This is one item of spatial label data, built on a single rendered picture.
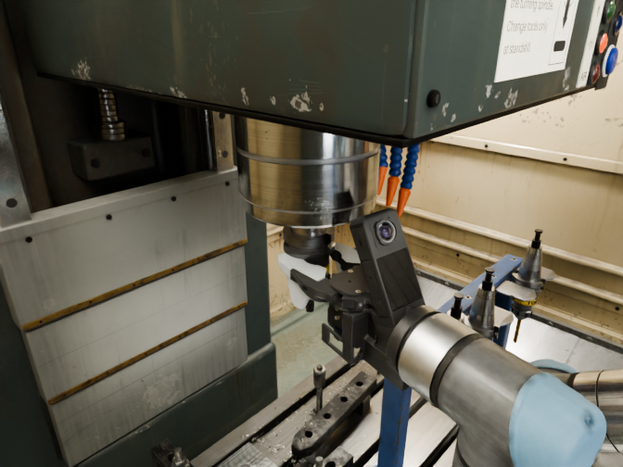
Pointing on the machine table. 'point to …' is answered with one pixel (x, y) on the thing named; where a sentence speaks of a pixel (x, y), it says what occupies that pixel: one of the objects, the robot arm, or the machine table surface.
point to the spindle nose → (304, 175)
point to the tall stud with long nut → (319, 385)
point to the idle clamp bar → (351, 397)
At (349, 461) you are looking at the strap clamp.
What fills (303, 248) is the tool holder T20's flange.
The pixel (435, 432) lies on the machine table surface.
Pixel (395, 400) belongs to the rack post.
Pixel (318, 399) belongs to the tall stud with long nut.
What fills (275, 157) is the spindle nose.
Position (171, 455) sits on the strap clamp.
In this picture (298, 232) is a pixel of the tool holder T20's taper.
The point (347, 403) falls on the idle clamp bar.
